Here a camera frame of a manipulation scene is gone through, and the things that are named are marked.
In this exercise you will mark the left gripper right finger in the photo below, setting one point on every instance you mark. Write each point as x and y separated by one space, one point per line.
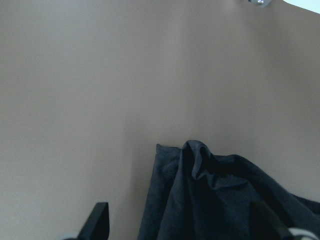
266 225

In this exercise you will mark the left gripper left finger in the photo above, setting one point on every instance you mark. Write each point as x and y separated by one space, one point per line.
96 226

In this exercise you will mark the black printed t-shirt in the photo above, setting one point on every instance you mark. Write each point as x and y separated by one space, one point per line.
196 195

